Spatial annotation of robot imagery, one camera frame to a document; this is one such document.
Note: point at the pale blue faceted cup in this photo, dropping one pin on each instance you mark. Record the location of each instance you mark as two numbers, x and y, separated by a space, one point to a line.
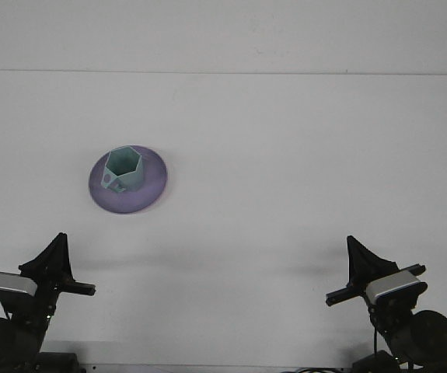
128 175

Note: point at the pale purple round plate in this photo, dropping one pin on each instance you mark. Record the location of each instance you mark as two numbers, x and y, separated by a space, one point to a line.
149 196

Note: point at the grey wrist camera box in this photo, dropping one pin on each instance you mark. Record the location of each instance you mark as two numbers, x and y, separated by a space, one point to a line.
396 285
9 285

